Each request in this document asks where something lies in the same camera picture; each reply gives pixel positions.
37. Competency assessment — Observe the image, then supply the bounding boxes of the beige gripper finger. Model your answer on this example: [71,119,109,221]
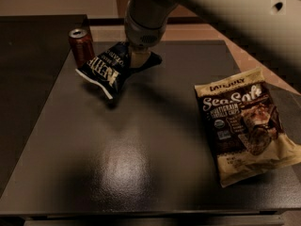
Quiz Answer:
[130,47,151,68]

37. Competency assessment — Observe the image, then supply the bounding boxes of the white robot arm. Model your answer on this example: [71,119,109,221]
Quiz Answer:
[125,0,301,91]

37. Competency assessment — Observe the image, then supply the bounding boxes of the tan Sea Salt chip bag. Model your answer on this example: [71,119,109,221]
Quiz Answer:
[195,68,301,187]

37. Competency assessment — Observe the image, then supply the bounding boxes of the blue Kettle chip bag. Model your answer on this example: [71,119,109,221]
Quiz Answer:
[76,41,162,100]

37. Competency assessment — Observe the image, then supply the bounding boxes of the red coke can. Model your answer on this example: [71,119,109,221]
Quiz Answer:
[69,28,95,68]

